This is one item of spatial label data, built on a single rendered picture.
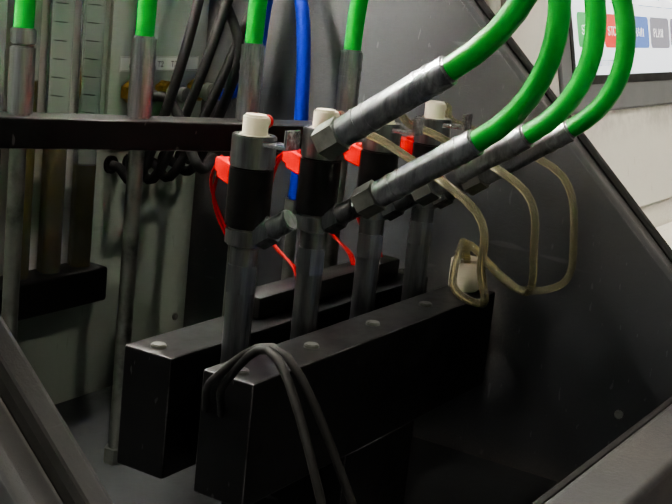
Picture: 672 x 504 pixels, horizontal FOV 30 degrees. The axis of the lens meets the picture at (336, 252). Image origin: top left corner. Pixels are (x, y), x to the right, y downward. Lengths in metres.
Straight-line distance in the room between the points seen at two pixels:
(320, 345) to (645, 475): 0.22
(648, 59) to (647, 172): 0.12
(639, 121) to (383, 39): 0.42
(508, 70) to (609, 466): 0.38
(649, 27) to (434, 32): 0.45
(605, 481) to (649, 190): 0.72
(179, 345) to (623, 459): 0.28
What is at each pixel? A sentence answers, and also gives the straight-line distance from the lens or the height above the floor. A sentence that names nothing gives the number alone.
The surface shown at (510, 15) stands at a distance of 0.68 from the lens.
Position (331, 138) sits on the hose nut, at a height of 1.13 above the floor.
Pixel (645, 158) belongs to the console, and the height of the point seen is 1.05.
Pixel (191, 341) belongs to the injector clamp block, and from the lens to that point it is 0.81.
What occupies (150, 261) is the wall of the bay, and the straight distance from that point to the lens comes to 1.17.
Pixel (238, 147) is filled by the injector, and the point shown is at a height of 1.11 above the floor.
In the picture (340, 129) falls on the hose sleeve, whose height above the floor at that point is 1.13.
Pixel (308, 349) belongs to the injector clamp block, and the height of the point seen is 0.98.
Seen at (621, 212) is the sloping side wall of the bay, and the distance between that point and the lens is 1.00.
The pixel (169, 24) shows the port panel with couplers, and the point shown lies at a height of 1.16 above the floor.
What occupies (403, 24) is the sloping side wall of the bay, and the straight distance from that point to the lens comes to 1.07.
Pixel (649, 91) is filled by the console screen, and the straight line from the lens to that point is 1.44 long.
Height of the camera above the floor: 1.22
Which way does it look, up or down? 13 degrees down
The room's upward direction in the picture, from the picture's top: 6 degrees clockwise
